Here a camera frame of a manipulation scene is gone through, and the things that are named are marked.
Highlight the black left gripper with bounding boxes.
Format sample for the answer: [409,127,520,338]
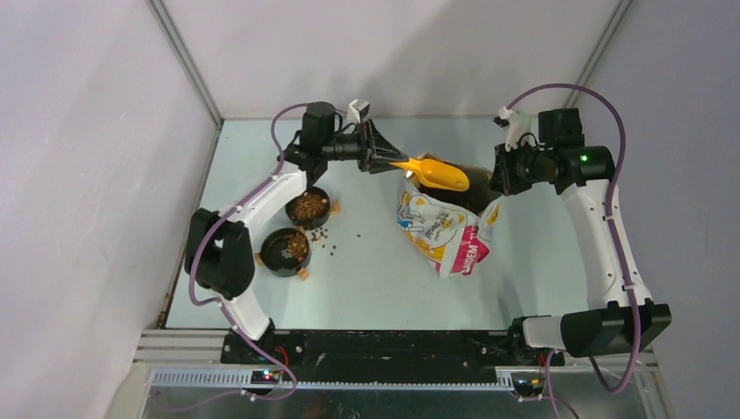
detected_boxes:
[321,119,407,175]

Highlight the yellow plastic food scoop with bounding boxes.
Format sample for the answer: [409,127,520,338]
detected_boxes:
[390,158,469,192]

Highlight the cat food bag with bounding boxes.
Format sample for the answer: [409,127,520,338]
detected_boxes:
[396,164,502,278]

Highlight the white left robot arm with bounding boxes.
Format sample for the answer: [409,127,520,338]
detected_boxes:
[183,100,409,364]

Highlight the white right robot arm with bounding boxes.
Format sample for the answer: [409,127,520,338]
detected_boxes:
[490,107,672,365]

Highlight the black bowl wooden feet far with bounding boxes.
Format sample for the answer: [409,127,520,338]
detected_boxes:
[284,186,340,230]

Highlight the black bowl wooden feet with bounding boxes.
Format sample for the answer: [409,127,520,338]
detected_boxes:
[255,228,312,281]
[284,186,340,230]

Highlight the black bowl wooden feet near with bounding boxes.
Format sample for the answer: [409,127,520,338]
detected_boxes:
[255,228,312,281]

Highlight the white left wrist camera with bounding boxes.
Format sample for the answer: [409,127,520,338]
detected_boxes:
[346,99,370,126]

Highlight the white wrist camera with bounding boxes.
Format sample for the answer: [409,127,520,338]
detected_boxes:
[493,106,533,155]
[346,99,370,126]

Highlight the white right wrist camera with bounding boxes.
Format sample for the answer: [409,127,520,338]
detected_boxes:
[493,106,533,155]

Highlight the aluminium frame post right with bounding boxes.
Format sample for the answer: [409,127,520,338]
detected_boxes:
[575,0,634,87]

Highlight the aluminium frame post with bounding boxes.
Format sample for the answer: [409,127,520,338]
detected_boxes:
[575,0,634,87]
[145,0,224,130]

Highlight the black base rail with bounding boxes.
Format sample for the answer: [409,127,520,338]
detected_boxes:
[220,329,548,383]

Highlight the aluminium frame post left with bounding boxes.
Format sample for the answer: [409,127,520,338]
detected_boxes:
[145,0,224,130]

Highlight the white slotted cable duct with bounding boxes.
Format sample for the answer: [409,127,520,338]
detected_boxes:
[150,368,514,391]

